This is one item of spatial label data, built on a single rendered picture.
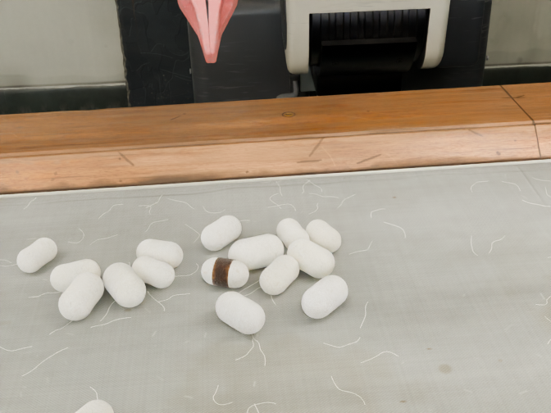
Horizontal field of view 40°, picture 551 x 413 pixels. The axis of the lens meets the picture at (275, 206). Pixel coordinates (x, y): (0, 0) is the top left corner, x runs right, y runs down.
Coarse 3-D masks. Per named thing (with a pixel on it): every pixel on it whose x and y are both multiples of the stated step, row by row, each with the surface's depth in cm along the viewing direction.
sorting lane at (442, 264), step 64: (64, 192) 61; (128, 192) 61; (192, 192) 61; (256, 192) 61; (320, 192) 61; (384, 192) 60; (448, 192) 60; (512, 192) 60; (0, 256) 54; (64, 256) 54; (128, 256) 53; (192, 256) 53; (384, 256) 52; (448, 256) 52; (512, 256) 52; (0, 320) 48; (64, 320) 47; (128, 320) 47; (192, 320) 47; (320, 320) 47; (384, 320) 46; (448, 320) 46; (512, 320) 46; (0, 384) 43; (64, 384) 42; (128, 384) 42; (192, 384) 42; (256, 384) 42; (320, 384) 42; (384, 384) 42; (448, 384) 42; (512, 384) 41
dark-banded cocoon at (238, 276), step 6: (210, 258) 50; (216, 258) 50; (204, 264) 50; (210, 264) 49; (234, 264) 49; (240, 264) 49; (204, 270) 49; (210, 270) 49; (234, 270) 49; (240, 270) 49; (246, 270) 49; (204, 276) 49; (210, 276) 49; (228, 276) 49; (234, 276) 49; (240, 276) 49; (246, 276) 49; (210, 282) 49; (228, 282) 49; (234, 282) 49; (240, 282) 49; (246, 282) 50
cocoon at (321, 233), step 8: (312, 224) 53; (320, 224) 53; (328, 224) 54; (312, 232) 53; (320, 232) 52; (328, 232) 52; (336, 232) 52; (312, 240) 53; (320, 240) 52; (328, 240) 52; (336, 240) 52; (328, 248) 52; (336, 248) 52
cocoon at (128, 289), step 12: (120, 264) 49; (108, 276) 48; (120, 276) 48; (132, 276) 48; (108, 288) 48; (120, 288) 47; (132, 288) 47; (144, 288) 48; (120, 300) 47; (132, 300) 47
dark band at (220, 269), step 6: (222, 258) 50; (216, 264) 49; (222, 264) 49; (228, 264) 49; (216, 270) 49; (222, 270) 49; (228, 270) 49; (216, 276) 49; (222, 276) 49; (216, 282) 49; (222, 282) 49
